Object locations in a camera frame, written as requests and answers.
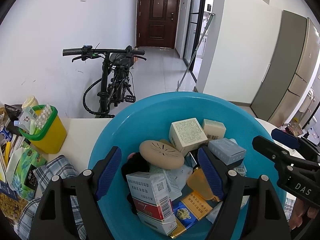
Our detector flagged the grey lighter case box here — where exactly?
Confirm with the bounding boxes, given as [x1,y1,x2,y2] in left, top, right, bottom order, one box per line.
[208,138,246,165]

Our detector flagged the red white cigarette box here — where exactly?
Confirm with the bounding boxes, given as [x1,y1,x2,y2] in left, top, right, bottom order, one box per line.
[126,172,177,236]

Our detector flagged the person's right hand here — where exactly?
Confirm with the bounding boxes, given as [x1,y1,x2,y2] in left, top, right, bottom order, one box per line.
[289,198,319,230]

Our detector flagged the blue plaid shirt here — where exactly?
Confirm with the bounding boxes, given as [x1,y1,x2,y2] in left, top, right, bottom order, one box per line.
[17,155,87,239]

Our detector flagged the green snack bag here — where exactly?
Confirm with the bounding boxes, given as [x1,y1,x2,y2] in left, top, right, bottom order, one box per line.
[6,142,47,201]

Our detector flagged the yellow blue cigarette pack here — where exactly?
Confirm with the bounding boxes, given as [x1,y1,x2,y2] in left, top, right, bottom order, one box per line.
[169,191,213,239]

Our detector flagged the orange plastic case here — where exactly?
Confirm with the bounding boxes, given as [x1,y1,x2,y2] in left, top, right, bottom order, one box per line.
[187,167,221,202]

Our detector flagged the yellow green bin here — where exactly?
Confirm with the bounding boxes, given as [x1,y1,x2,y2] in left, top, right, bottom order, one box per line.
[18,106,67,154]

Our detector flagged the cream square box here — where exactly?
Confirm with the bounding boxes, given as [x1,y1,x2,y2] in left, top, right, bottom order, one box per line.
[169,118,208,157]

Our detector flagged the grey refrigerator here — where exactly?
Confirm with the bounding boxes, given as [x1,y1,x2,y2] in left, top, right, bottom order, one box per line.
[251,10,319,127]

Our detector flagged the blue plastic basin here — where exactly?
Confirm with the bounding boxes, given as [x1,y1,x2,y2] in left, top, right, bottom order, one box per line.
[88,92,278,239]

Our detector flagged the black bicycle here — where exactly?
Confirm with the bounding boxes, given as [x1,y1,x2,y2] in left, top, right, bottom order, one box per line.
[62,46,146,118]

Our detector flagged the dark brown door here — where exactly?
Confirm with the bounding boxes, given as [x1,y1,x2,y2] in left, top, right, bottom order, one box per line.
[136,0,180,49]

